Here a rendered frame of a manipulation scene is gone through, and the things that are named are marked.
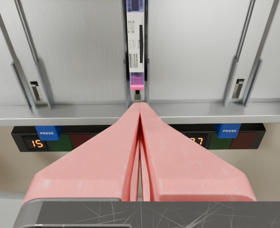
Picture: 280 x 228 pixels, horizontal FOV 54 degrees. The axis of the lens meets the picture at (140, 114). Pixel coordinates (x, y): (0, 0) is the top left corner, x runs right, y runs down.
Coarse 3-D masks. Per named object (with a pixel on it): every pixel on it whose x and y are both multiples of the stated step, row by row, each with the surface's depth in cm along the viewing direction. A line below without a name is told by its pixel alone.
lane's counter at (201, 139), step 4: (188, 136) 37; (192, 136) 37; (196, 136) 37; (200, 136) 37; (204, 136) 37; (196, 140) 37; (200, 140) 37; (204, 140) 37; (200, 144) 38; (204, 144) 38
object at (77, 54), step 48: (0, 0) 23; (48, 0) 23; (96, 0) 23; (144, 0) 23; (192, 0) 23; (240, 0) 23; (0, 48) 26; (48, 48) 26; (96, 48) 26; (144, 48) 26; (192, 48) 26; (240, 48) 26; (0, 96) 30; (48, 96) 30; (96, 96) 31; (144, 96) 31; (192, 96) 31; (240, 96) 31
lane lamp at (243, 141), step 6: (240, 132) 36; (246, 132) 36; (252, 132) 36; (234, 138) 37; (240, 138) 37; (246, 138) 37; (252, 138) 37; (234, 144) 38; (240, 144) 38; (246, 144) 38
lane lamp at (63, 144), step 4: (60, 136) 37; (64, 136) 37; (68, 136) 37; (52, 140) 37; (56, 140) 37; (60, 140) 37; (64, 140) 37; (68, 140) 37; (52, 144) 38; (56, 144) 38; (60, 144) 38; (64, 144) 38; (68, 144) 38; (52, 148) 38; (56, 148) 38; (60, 148) 38; (64, 148) 38; (68, 148) 38; (72, 148) 38
